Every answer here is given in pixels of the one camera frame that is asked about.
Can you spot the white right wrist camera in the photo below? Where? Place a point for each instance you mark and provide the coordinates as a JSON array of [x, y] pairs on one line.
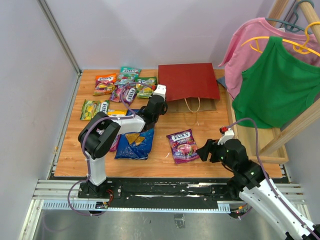
[[226, 134]]

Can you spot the yellow snack bar wrapper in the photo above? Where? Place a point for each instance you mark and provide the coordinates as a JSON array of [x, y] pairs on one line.
[[117, 112]]

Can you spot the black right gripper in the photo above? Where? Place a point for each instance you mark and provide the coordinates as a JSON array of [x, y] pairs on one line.
[[203, 152]]

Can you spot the purple Fox's berries candy bag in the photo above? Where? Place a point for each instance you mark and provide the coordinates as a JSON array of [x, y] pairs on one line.
[[183, 146]]

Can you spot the teal clothes hanger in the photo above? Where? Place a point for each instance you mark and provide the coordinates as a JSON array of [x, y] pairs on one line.
[[291, 26]]

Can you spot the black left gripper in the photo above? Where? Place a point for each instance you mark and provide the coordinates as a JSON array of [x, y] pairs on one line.
[[163, 109]]

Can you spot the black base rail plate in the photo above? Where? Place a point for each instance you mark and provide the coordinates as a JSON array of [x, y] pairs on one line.
[[164, 192]]

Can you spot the blue grey mat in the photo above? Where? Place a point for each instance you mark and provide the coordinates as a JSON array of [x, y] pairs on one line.
[[222, 81]]

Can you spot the yellow clothes hanger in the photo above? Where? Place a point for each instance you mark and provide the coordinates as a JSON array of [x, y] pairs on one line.
[[299, 48]]

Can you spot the teal Fox's mint candy bag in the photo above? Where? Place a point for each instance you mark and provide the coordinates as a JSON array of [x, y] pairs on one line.
[[127, 74]]

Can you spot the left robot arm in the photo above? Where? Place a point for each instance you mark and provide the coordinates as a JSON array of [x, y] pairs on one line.
[[97, 137]]

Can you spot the blue Doritos chips bag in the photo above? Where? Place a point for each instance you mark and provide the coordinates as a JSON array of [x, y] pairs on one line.
[[134, 145]]

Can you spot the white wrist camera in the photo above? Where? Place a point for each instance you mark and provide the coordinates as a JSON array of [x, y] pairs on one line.
[[226, 134], [160, 91]]

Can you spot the green snack bag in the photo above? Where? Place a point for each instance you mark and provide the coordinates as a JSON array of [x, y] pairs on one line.
[[145, 86]]

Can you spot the purple black cherry candy bag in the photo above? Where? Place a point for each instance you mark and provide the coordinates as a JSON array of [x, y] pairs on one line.
[[124, 94]]

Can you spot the grey cable duct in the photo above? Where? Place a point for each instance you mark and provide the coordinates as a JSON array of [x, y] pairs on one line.
[[100, 206]]

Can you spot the green yellow Fox's candy bag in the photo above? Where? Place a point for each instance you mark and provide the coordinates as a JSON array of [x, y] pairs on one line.
[[91, 107]]

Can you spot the wooden clothes rack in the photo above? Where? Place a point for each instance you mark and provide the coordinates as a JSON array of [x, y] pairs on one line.
[[273, 140]]

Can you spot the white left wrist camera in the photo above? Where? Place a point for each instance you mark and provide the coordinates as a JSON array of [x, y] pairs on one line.
[[160, 91]]

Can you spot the red paper bag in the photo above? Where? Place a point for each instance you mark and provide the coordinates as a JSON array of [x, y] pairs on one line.
[[189, 80]]

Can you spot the pink t-shirt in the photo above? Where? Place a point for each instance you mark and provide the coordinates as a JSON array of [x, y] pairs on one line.
[[238, 59]]

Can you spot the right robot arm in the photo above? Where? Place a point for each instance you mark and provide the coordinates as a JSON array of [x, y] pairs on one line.
[[252, 184]]

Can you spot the orange Fox's fruits candy bag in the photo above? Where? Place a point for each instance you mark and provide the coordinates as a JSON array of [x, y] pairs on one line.
[[104, 84]]

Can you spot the aluminium frame post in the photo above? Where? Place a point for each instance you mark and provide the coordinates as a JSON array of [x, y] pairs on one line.
[[59, 34]]

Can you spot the green tank top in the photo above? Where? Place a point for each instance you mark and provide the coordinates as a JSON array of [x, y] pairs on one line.
[[276, 88]]

